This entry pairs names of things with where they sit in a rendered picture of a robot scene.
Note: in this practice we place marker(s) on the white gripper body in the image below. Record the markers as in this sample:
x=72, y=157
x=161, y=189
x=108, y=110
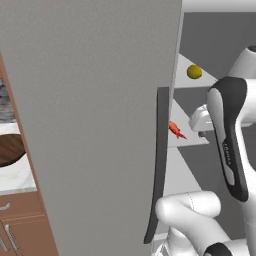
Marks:
x=201, y=118

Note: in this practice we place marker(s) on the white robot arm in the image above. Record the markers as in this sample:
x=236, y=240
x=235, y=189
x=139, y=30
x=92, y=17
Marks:
x=238, y=140

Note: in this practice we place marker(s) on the white freezer shelf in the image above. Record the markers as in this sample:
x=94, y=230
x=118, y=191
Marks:
x=176, y=173
x=180, y=113
x=181, y=78

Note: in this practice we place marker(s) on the red fish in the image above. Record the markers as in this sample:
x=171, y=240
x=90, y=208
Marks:
x=175, y=128

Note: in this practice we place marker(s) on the yellow lemon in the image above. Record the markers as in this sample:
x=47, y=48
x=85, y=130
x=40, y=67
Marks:
x=194, y=71

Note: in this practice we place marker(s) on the grey fridge freezer body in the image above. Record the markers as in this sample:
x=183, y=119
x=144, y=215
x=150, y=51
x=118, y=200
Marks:
x=206, y=36

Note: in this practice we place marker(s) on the grey freezer door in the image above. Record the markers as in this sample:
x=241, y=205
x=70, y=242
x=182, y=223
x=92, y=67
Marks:
x=93, y=126

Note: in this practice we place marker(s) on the brown wooden bowl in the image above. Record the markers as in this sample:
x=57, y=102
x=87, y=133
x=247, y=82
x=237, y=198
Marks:
x=10, y=150

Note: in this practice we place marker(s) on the brown cabinet side panel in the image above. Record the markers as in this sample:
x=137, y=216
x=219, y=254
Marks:
x=33, y=186

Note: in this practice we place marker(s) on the brown drawer front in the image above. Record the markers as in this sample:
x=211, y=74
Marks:
x=25, y=205

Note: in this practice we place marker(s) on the brown cupboard door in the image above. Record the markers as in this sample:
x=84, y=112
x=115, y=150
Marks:
x=31, y=238

